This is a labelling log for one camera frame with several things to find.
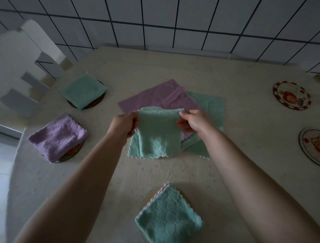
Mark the person's left hand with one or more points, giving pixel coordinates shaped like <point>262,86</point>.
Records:
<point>122,125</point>

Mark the person's right hand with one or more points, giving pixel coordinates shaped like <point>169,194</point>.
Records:
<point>197,122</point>

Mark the brown cartoon coaster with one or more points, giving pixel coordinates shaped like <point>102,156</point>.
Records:
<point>98,100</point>

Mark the have a nice day coaster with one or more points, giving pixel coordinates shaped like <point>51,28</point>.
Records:
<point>73,151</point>

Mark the cream strip cartoon coaster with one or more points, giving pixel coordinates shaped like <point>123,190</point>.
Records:
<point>150,196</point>

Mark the red rimmed small coaster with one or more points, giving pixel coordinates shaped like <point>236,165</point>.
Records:
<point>291,95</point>

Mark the white cartoon coaster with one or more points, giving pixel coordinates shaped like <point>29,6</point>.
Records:
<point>311,146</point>

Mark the person's right forearm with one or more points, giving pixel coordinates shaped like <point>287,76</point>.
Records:
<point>262,195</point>

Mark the person's left forearm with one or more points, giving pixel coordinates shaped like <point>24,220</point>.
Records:
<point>75,195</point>

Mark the cream speckled tablecloth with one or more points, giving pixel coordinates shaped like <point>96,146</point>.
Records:
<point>250,137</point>

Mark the white cabinet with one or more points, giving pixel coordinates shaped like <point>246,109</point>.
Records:
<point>8,132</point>

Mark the white slatted chair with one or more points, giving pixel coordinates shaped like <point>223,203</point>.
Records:
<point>17,62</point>

